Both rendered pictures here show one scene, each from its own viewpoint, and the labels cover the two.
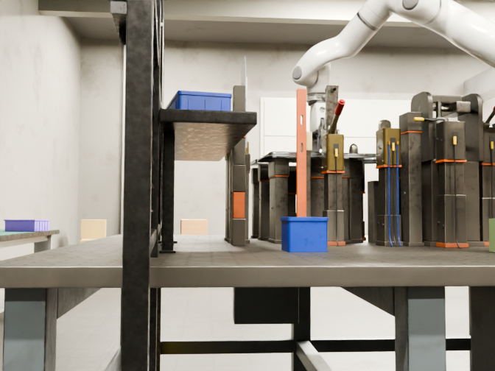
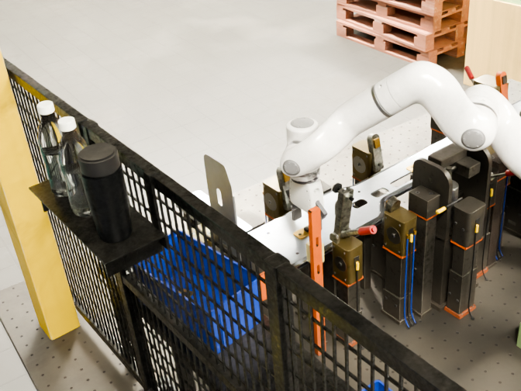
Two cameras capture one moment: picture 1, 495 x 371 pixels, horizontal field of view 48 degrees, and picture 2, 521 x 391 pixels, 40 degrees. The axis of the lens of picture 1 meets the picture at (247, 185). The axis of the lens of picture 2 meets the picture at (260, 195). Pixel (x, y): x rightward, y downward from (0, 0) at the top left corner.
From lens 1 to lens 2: 162 cm
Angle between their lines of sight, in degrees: 44
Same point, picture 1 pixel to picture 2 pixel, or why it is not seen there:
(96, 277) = not seen: outside the picture
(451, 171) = (468, 254)
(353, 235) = not seen: hidden behind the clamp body
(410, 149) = (427, 234)
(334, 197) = (353, 303)
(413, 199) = (426, 277)
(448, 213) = (463, 291)
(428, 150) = (444, 231)
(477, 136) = (483, 194)
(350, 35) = (364, 124)
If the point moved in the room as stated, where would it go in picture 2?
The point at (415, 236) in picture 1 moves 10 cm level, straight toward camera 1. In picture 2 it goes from (426, 306) to (439, 329)
